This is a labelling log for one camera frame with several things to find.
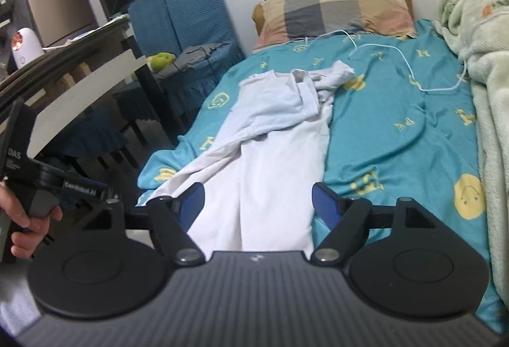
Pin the white humidifier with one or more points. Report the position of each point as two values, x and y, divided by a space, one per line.
26 48

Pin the blue covered chair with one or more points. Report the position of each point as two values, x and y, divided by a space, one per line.
145 20
195 12
91 136

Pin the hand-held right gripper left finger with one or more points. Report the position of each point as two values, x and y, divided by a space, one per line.
193 205

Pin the cardboard box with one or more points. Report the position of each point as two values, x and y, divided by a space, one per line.
59 4

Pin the light green fleece blanket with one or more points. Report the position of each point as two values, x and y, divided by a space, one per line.
493 64

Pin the person's left hand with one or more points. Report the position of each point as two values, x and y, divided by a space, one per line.
24 239

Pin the teal printed bed sheet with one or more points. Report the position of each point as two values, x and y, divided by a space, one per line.
381 132

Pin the green plush toy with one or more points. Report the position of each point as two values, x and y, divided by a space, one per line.
162 60

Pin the grey cloth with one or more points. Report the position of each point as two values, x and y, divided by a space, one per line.
199 54

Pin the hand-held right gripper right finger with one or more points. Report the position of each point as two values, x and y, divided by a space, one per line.
324 199

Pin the wooden desk with black legs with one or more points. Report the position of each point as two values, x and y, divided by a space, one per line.
79 68

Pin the white garment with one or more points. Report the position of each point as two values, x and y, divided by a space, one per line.
274 156

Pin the plaid pillow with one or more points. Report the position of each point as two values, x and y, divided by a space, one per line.
338 4

